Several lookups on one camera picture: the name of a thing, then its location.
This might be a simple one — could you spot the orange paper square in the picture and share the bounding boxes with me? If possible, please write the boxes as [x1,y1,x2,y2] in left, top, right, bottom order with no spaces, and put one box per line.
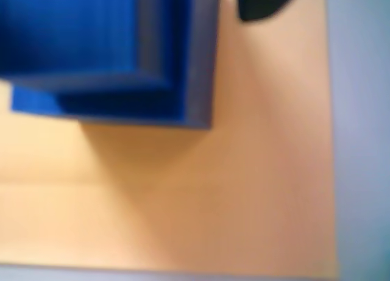
[0,0,339,277]

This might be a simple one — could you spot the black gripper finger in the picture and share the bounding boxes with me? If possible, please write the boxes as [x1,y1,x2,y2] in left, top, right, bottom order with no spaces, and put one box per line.
[236,0,305,23]

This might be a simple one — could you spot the medium blue cube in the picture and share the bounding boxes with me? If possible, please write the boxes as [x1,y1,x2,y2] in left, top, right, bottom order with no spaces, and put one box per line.
[10,0,221,132]

